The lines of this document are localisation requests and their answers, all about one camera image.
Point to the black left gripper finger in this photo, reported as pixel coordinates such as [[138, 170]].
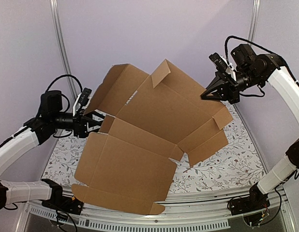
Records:
[[95, 115], [93, 125]]

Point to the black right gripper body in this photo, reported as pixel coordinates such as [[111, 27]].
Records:
[[231, 88]]

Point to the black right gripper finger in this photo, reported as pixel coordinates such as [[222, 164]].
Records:
[[214, 94], [218, 83]]

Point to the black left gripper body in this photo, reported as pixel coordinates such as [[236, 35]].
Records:
[[75, 126]]

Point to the brown cardboard box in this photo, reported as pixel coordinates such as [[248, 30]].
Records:
[[151, 121]]

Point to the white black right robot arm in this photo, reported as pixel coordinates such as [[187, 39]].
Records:
[[257, 70]]

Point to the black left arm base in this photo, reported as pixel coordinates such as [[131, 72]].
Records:
[[67, 204]]

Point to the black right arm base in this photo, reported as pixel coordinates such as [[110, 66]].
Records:
[[248, 205]]

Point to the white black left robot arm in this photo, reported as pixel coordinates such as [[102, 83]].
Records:
[[50, 118]]

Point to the floral white table mat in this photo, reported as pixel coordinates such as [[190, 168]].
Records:
[[236, 165]]

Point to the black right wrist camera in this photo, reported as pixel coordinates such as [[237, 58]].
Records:
[[223, 65]]

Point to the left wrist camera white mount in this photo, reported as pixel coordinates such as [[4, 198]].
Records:
[[81, 101]]

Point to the right aluminium frame post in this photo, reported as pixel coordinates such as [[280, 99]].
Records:
[[254, 20]]

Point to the aluminium frame post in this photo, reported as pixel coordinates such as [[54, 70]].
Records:
[[59, 35], [254, 20]]

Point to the left aluminium frame post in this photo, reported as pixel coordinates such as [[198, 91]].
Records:
[[59, 35]]

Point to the aluminium front rail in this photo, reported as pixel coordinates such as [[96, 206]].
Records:
[[190, 212]]

